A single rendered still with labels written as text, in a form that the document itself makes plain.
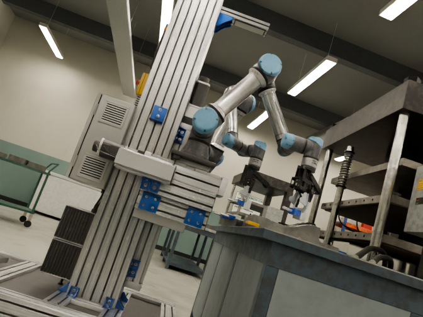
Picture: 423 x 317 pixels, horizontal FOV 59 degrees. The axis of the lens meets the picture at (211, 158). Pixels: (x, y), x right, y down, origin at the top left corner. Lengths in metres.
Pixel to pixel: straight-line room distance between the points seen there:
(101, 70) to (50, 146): 2.26
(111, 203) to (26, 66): 8.58
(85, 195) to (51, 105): 2.59
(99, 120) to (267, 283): 1.17
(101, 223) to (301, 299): 1.05
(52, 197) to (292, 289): 7.54
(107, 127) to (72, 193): 6.64
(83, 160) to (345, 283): 1.33
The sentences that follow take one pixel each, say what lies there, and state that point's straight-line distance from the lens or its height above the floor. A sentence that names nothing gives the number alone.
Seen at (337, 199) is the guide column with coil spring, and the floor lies 1.29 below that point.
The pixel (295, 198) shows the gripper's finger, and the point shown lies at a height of 1.00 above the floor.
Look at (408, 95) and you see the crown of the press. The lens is 2.64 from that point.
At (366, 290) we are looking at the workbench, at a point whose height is 0.70.
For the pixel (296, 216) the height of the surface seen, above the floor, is 0.92.
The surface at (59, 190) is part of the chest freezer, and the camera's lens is 8.66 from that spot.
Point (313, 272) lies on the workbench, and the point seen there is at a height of 0.70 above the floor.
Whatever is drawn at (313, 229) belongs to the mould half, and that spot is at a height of 0.91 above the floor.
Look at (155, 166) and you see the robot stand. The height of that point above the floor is 0.92.
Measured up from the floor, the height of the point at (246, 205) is 0.93.
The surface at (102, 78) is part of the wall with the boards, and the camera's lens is 9.96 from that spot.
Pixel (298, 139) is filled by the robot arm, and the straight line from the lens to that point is 1.81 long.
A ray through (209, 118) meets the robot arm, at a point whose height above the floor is 1.21.
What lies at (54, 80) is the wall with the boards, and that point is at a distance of 10.12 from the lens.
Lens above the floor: 0.71
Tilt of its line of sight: 11 degrees up
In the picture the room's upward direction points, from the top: 18 degrees clockwise
